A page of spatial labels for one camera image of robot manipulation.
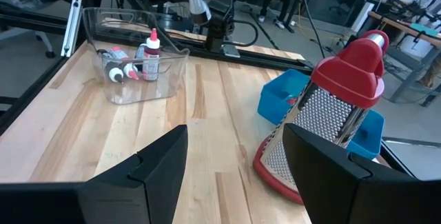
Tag small teal box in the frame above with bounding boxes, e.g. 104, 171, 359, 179
409, 22, 439, 38

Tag black hanging cable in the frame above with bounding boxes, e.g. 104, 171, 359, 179
298, 0, 327, 59

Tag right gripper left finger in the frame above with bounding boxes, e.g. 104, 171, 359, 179
0, 124, 189, 224

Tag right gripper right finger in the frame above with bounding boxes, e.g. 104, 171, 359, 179
282, 123, 441, 224

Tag person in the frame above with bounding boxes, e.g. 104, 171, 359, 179
256, 0, 289, 31

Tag maroon food colour bottle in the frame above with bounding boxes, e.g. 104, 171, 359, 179
142, 27, 162, 82

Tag grey office chair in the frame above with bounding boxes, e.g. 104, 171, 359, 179
0, 0, 58, 59

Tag wooden desk metal legs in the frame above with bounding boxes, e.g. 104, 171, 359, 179
367, 10, 441, 105

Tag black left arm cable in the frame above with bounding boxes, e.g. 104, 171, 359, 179
231, 19, 259, 48

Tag grey metal corner bracket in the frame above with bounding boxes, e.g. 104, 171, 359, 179
222, 43, 242, 59

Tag pink food colour bottle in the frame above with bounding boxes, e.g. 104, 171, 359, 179
110, 46, 141, 81

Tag teal plastic bin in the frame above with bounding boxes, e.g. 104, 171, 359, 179
257, 68, 386, 161

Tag red steel box grater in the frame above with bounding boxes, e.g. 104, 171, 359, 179
252, 29, 390, 206

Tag silver aluminium strip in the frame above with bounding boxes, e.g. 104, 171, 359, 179
61, 0, 83, 59

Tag clear plastic bin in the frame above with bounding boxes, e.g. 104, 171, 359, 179
81, 6, 191, 105

